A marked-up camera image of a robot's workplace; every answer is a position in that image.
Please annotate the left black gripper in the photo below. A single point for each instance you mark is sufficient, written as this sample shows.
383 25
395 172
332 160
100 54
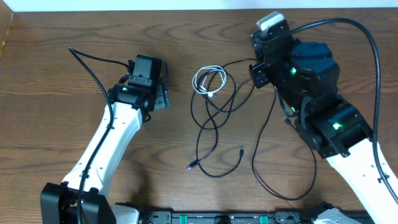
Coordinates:
162 97

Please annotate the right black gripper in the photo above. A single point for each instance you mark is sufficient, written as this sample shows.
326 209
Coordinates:
259 76

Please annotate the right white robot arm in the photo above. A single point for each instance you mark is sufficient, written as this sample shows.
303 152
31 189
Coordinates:
305 77

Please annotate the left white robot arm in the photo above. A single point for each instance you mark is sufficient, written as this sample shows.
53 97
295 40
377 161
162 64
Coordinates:
82 195

